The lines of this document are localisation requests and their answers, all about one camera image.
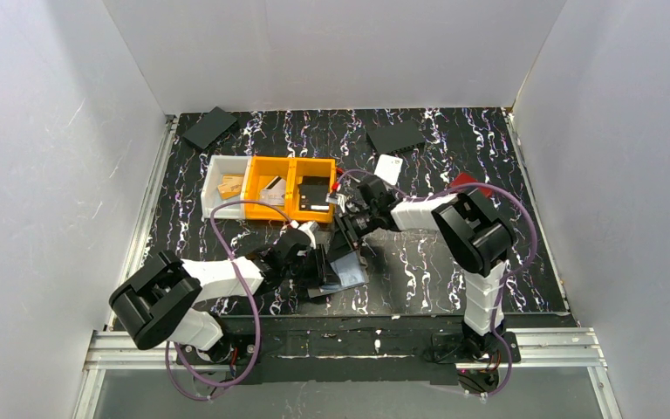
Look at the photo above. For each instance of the tan cards in white bin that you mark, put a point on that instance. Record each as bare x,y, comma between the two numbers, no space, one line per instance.
230,186

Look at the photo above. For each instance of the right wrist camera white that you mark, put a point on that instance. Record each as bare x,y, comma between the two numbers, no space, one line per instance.
337,200

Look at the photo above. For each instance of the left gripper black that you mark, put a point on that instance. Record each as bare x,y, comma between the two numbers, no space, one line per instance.
317,264

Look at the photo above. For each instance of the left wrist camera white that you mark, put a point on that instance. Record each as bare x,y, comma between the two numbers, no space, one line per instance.
309,228

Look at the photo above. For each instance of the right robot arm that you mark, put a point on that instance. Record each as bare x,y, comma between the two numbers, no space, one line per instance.
478,238

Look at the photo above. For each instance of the black card case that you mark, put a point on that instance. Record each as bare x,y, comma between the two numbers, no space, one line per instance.
210,128
396,138

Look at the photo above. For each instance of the black cards in orange bin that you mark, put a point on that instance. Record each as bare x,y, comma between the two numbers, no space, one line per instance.
313,192

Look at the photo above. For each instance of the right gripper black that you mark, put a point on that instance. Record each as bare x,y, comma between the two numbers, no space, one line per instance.
346,227

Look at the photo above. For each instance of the black card case far left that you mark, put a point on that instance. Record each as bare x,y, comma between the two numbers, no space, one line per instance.
210,128

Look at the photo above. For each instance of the white card holder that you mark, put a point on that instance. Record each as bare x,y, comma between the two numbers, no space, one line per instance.
388,168

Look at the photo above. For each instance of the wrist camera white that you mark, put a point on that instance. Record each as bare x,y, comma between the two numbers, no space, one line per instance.
337,200
309,228

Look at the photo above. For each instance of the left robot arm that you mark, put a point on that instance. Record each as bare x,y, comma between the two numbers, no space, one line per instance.
156,303

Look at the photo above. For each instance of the grey card holder blue inside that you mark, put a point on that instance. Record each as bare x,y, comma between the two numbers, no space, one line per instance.
343,274

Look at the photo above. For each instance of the black card case far centre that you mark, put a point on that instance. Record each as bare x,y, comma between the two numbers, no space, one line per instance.
396,138

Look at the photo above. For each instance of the red card holder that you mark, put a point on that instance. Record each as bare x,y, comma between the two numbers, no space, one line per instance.
464,178

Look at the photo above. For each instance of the white plastic bin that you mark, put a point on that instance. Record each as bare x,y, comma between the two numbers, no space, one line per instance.
221,165

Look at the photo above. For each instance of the silver cards in orange bin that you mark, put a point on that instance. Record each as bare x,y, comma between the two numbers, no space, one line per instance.
274,192

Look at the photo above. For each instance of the orange double bin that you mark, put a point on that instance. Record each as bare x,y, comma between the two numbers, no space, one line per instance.
293,169

